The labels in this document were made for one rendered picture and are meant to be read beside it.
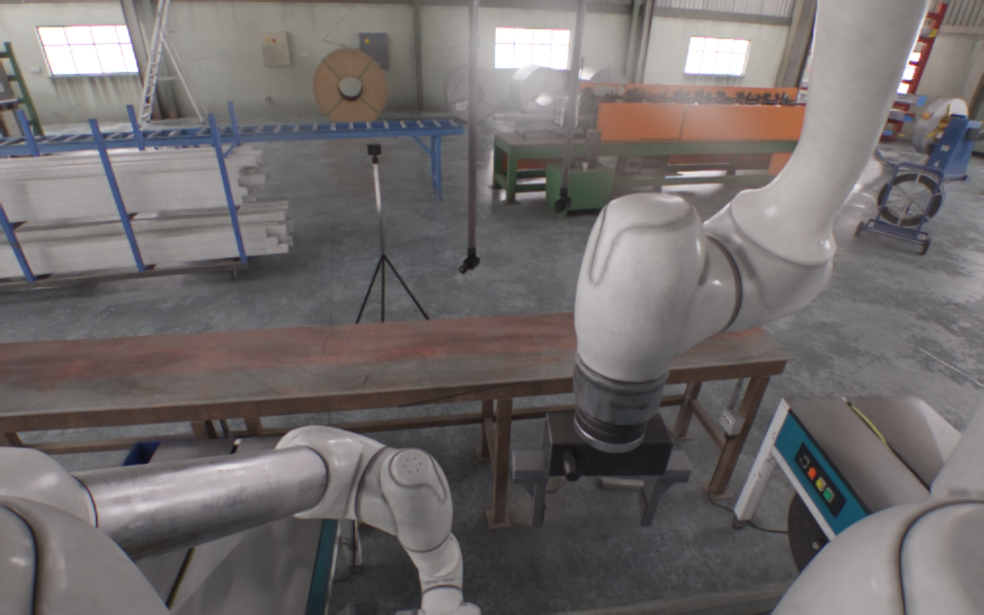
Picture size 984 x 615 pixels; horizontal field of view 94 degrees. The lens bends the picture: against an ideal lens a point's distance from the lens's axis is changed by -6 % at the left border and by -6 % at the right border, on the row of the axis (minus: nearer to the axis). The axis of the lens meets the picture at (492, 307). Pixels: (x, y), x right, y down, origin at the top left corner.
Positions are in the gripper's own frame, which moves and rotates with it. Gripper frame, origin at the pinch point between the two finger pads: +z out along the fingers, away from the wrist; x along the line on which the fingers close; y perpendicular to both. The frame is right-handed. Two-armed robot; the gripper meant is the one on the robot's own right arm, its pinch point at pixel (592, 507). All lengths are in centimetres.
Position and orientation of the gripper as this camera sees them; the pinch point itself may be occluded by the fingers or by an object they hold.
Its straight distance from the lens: 65.0
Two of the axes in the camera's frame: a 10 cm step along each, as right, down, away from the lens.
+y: 0.2, 5.0, -8.7
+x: 10.0, 0.2, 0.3
